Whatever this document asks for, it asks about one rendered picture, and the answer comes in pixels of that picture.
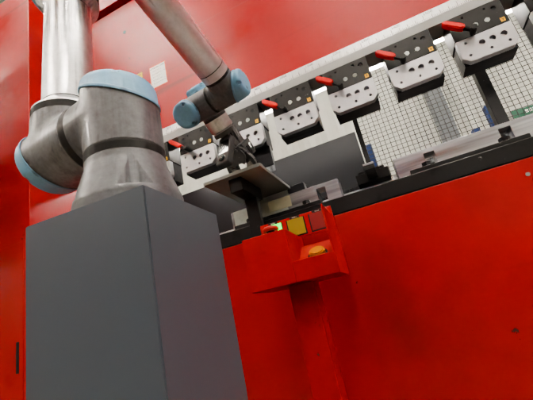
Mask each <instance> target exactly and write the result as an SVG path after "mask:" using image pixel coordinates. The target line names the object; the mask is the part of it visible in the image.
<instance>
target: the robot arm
mask: <svg viewBox="0 0 533 400"><path fill-rule="evenodd" d="M32 1H33V3H34V4H35V5H36V7H37V8H38V9H39V10H40V11H41V12H42V13H43V14H44V24H43V49H42V75H41V100H40V101H38V102H36V103H35V104H34V105H33V106H32V107H31V110H30V115H29V135H28V136H27V137H25V138H23V139H22V140H21V141H20V142H19V144H18V146H17V147H16V149H15V153H14V159H15V163H16V165H17V169H18V170H19V172H20V173H21V174H22V175H23V177H25V178H27V180H28V181H29V182H30V183H31V184H32V185H34V186H35V187H36V188H38V189H40V190H42V191H45V192H48V193H51V194H68V193H71V192H72V191H74V190H76V191H77V192H76V196H75V200H74V201H73V202H72V205H71V211H72V210H75V209H78V208H80V207H83V206H86V205H89V204H91V203H93V202H97V201H100V200H102V199H104V198H108V197H111V196H113V195H115V194H119V193H121V192H124V191H127V190H130V189H132V188H135V187H138V186H141V185H145V186H147V187H150V188H152V189H155V190H158V191H160V192H163V193H164V194H168V195H170V196H172V197H174V198H177V199H180V200H182V201H184V199H183V196H182V194H181V192H180V190H179V188H178V186H177V184H176V182H175V181H174V179H173V177H172V175H171V173H170V171H169V169H168V167H167V160H166V153H165V148H164V141H163V130H162V124H161V118H160V112H161V108H160V106H159V103H158V98H157V94H156V92H155V89H154V87H153V86H152V85H151V84H150V83H149V82H148V81H147V80H145V79H143V78H142V77H140V76H138V75H135V74H133V73H131V72H128V71H122V70H113V69H101V70H96V71H94V67H93V41H92V24H93V23H95V22H96V20H97V19H98V16H99V0H32ZM135 2H136V3H137V4H138V5H139V7H140V8H141V9H142V10H143V11H144V12H145V13H146V14H147V16H148V17H149V18H150V19H151V21H152V22H153V23H154V24H155V26H156V27H157V28H158V29H159V31H160V32H161V33H162V34H163V35H164V36H165V37H166V38H167V40H168V41H169V42H170V43H171V45H172V46H173V47H174V49H175V50H176V51H177V52H178V54H179V55H180V56H181V57H182V58H183V59H184V60H185V61H186V63H187V64H188V65H189V66H190V68H191V69H192V70H193V71H194V73H195V74H196V75H197V76H198V78H199V79H200V80H201V81H202V82H201V83H199V84H197V85H196V86H194V87H192V88H191V89H189V90H188V91H187V92H186V96H187V98H186V99H183V100H181V101H180V102H179V103H178V104H176V105H175V107H174V109H173V117H174V120H175V121H176V123H177V124H178V125H179V126H181V127H183V128H184V129H191V128H193V127H195V126H197V125H198V124H199V123H201V122H204V123H205V125H206V126H207V129H208V130H209V131H210V132H211V134H212V135H215V136H214V138H215V139H216V140H218V139H220V138H221V139H220V143H219V148H218V155H217V167H218V168H219V169H221V170H223V169H225V168H227V170H228V173H229V174H230V173H233V172H234V171H238V170H240V166H239V164H241V163H243V164H245V163H246V161H247V167H249V166H251V165H253V164H256V163H257V161H256V158H255V157H254V156H253V155H252V154H253V153H255V151H256V150H255V148H254V147H253V145H252V143H251V142H250V140H249V139H248V137H247V138H246V139H244V138H242V136H241V135H240V132H239V131H238V129H237V128H236V126H235V125H234V124H233V125H232V121H231V119H230V118H229V116H228V115H227V113H226V112H225V110H224V109H226V108H228V107H229V106H232V105H234V104H236V103H238V102H240V101H241V100H243V99H244V98H246V97H247V96H248V95H249V94H250V93H251V85H250V83H249V80H248V78H247V76H246V75H245V74H244V72H242V71H241V70H240V69H238V68H237V69H235V70H231V71H230V69H229V68H228V66H227V65H226V64H225V62H224V61H223V60H222V59H221V57H220V56H219V55H218V53H217V52H216V50H215V49H214V48H213V46H212V45H211V44H210V43H209V41H208V40H207V38H206V37H205V35H204V34H203V33H202V31H201V30H200V29H199V28H198V26H197V25H196V24H195V22H194V21H193V19H192V18H191V17H190V15H189V14H188V13H187V12H186V10H185V9H184V8H183V6H182V5H181V3H180V2H179V0H135ZM249 143H250V144H251V146H252V147H253V149H251V147H250V145H249Z"/></svg>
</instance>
